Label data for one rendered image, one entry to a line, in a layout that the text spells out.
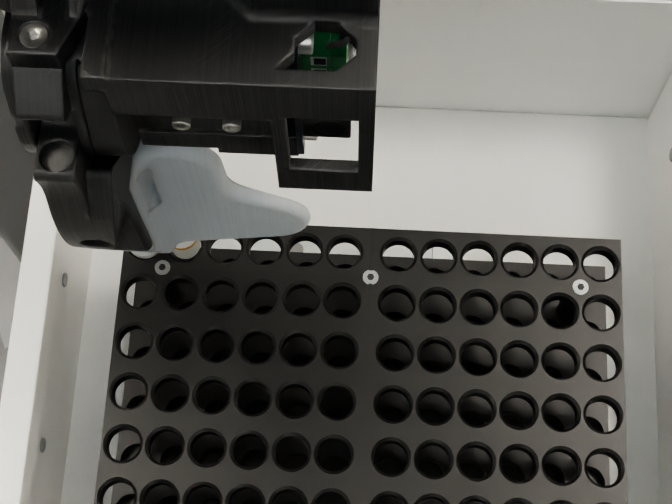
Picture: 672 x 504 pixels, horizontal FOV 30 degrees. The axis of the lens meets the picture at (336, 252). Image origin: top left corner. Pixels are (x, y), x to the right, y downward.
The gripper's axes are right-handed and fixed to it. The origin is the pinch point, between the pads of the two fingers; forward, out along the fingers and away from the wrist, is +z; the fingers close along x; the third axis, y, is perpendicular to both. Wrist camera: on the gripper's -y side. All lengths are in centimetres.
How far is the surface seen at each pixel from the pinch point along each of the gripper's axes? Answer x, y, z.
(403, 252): 2.2, 8.5, 10.1
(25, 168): 29, -24, 64
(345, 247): 2.3, 6.2, 10.1
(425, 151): 7.2, 9.3, 11.2
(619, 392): -4.5, 15.8, 5.1
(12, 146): 29, -24, 59
